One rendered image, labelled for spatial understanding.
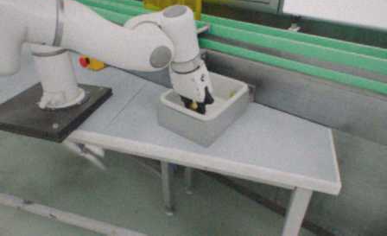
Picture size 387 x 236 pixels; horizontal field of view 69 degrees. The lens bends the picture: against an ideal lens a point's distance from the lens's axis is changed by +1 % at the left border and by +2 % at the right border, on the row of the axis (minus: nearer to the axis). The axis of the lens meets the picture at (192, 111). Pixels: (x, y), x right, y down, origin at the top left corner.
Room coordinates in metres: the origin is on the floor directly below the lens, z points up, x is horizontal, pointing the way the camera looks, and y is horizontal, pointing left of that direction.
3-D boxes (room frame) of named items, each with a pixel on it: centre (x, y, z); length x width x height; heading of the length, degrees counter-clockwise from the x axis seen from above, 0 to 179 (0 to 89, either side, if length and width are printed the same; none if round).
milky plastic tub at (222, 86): (0.68, -0.04, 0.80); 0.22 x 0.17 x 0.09; 143
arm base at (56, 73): (0.73, 0.40, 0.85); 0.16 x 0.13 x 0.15; 175
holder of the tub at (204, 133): (0.70, -0.05, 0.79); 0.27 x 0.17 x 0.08; 143
